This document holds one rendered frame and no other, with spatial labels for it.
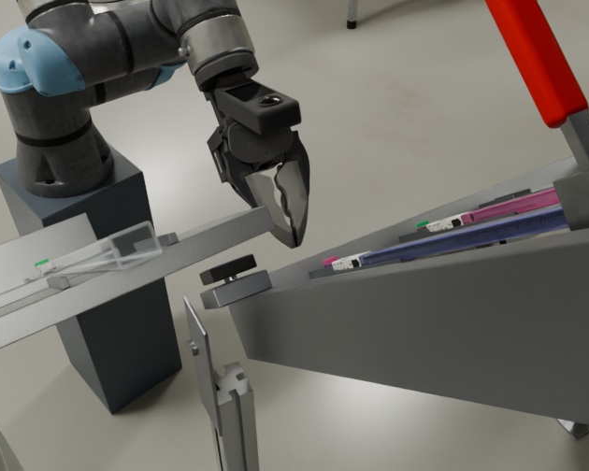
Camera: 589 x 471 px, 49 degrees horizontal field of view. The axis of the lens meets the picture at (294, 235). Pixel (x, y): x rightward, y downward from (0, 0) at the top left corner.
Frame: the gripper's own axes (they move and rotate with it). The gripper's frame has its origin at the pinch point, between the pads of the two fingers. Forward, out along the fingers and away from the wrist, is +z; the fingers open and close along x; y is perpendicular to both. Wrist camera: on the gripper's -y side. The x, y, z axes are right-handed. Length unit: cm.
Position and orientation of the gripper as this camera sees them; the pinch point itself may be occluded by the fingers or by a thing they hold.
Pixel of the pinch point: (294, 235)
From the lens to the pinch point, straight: 68.9
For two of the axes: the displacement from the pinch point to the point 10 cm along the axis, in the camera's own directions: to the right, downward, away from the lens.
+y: -3.2, 1.3, 9.4
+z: 3.5, 9.4, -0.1
